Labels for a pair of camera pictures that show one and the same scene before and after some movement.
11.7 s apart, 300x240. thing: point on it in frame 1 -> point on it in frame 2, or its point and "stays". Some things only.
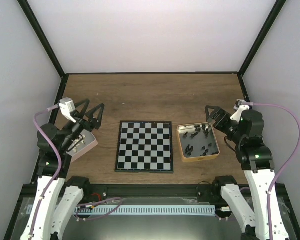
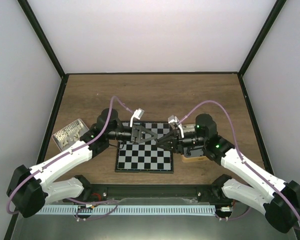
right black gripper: x=224 y=115 -> x=178 y=146
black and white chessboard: x=145 y=147 stays
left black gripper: x=94 y=123 -> x=137 y=132
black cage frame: x=57 y=62 stays
